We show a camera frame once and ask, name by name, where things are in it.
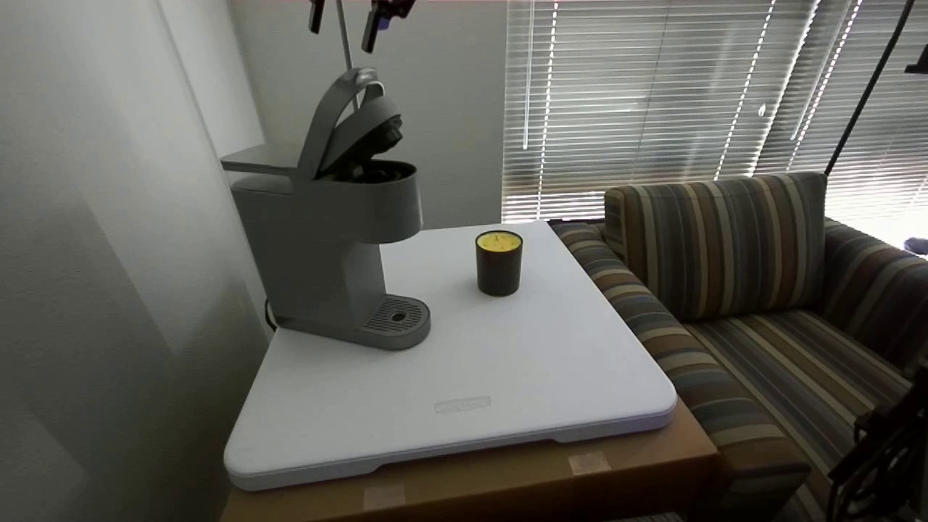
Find grey coffee maker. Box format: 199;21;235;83
217;66;436;353

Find yellow candle in dark jar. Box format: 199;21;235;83
473;225;528;298

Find white window blinds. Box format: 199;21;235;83
502;0;928;244

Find white plastic board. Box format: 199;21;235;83
222;221;680;492

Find striped fabric sofa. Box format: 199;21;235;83
549;170;928;522

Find thin black stand pole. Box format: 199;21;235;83
824;0;921;179

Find black metal frame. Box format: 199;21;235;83
826;359;928;522

